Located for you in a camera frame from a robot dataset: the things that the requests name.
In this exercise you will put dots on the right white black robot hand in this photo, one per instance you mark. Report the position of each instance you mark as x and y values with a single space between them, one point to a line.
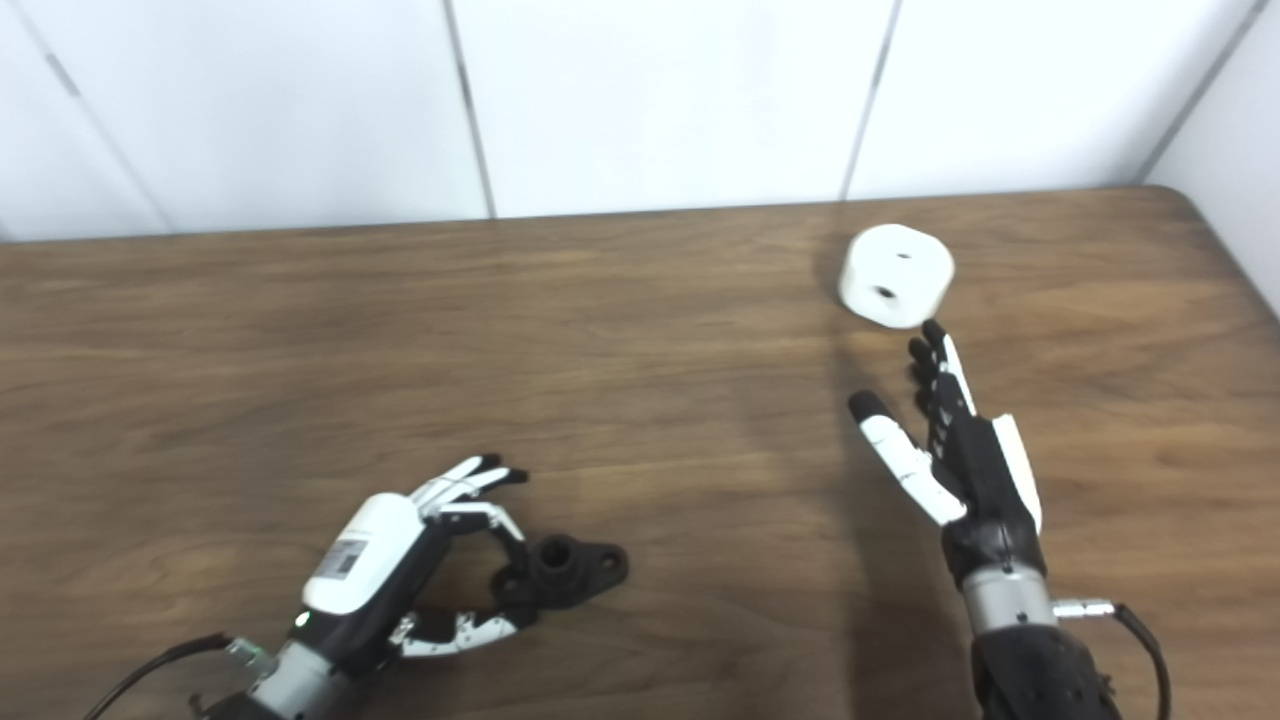
985 480

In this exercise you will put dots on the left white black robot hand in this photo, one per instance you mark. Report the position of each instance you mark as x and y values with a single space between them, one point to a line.
360 560

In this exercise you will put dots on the black flanged holder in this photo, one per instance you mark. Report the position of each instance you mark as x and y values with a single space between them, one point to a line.
560 575

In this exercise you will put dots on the round white piece with hole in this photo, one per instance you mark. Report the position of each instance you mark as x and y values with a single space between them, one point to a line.
895 265

